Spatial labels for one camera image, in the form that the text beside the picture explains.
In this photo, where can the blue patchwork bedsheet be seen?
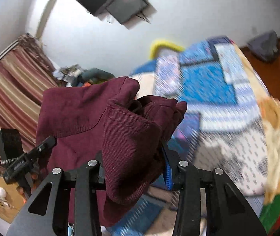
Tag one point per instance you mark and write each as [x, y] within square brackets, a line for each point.
[222, 126]

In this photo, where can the grey backpack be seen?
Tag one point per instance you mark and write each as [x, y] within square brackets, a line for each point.
[265, 46]

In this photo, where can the cardboard box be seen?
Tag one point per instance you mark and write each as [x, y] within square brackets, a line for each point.
[11, 201]

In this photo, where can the maroon garment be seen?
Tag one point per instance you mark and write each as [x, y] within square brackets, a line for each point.
[108, 119]

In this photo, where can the yellow bed rail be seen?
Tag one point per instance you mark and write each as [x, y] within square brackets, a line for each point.
[158, 45]

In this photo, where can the colourful fleece blanket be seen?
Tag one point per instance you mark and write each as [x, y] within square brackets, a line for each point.
[270, 110]

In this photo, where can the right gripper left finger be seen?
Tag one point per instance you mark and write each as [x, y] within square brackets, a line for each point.
[47, 210]

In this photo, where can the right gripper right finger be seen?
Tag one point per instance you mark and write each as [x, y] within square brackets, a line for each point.
[227, 210]

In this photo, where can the striped curtain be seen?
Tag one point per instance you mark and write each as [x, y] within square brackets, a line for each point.
[25, 73]

